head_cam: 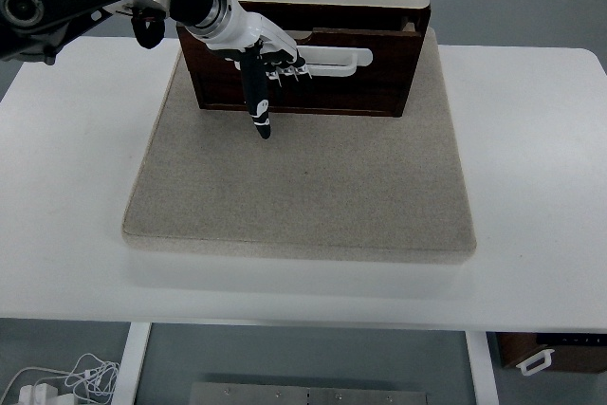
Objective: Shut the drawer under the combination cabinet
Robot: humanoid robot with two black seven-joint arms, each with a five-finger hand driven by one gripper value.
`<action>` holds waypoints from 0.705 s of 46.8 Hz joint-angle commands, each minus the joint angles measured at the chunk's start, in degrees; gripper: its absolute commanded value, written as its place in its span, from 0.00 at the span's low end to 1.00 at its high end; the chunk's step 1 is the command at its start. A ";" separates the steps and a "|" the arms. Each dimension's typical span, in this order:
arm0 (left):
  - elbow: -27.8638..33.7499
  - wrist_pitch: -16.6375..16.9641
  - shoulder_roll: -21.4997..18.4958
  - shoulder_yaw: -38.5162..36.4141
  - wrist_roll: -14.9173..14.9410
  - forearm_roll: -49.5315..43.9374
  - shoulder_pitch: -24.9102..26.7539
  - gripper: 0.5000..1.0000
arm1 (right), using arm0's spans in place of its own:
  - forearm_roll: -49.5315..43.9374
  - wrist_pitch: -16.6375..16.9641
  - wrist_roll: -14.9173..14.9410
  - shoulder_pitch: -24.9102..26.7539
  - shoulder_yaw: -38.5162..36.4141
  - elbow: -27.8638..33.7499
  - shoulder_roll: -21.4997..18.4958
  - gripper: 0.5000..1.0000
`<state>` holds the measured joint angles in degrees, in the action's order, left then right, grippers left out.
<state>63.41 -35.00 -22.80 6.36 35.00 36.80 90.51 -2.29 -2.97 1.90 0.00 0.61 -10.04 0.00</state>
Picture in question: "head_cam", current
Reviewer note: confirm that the dark wood cabinet base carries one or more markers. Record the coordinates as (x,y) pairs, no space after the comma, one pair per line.
(332,92)

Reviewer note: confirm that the grey fabric mat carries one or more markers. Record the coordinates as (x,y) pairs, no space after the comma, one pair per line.
(303,187)

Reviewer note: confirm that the white power adapter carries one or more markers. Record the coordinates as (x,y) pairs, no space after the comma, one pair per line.
(38,394)

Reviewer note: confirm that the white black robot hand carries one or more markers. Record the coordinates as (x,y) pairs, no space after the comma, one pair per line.
(242,28)

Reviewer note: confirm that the white table leg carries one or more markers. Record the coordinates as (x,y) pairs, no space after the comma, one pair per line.
(133,362)
(481,367)

